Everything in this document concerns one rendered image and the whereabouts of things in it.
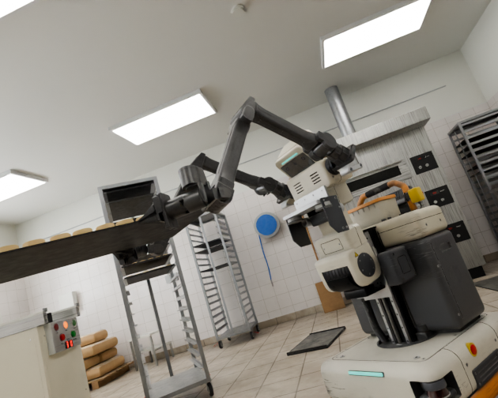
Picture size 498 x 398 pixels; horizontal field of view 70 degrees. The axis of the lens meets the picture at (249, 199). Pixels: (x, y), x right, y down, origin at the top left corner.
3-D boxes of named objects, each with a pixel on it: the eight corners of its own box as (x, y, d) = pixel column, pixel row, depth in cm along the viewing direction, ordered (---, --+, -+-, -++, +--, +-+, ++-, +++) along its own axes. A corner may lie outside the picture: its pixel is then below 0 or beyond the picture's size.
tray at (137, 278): (175, 265, 292) (174, 263, 292) (124, 279, 278) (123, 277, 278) (168, 273, 347) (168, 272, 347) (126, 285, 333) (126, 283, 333)
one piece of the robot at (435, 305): (399, 341, 200) (345, 202, 217) (503, 338, 156) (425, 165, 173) (361, 366, 181) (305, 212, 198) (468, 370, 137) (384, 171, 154)
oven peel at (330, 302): (324, 313, 492) (280, 181, 561) (324, 313, 495) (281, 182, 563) (345, 307, 487) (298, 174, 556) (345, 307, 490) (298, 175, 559)
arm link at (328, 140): (243, 86, 129) (230, 105, 136) (242, 112, 121) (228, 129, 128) (336, 137, 148) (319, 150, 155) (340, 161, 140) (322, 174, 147)
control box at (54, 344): (48, 355, 161) (43, 324, 164) (75, 345, 185) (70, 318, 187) (56, 353, 161) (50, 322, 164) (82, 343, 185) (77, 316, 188)
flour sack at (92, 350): (94, 355, 489) (92, 344, 492) (66, 364, 492) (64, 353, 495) (120, 343, 559) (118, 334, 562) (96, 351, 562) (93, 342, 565)
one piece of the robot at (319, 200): (315, 242, 175) (300, 201, 180) (356, 227, 153) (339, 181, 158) (291, 249, 166) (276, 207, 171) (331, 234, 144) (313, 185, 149)
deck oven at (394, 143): (356, 317, 397) (297, 153, 439) (351, 302, 513) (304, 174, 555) (503, 275, 372) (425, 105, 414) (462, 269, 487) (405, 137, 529)
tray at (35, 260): (173, 237, 146) (171, 233, 147) (214, 204, 114) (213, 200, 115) (-3, 284, 112) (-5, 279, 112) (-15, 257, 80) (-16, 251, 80)
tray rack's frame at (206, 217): (228, 337, 535) (196, 224, 572) (260, 327, 529) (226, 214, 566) (216, 347, 473) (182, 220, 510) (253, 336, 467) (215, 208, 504)
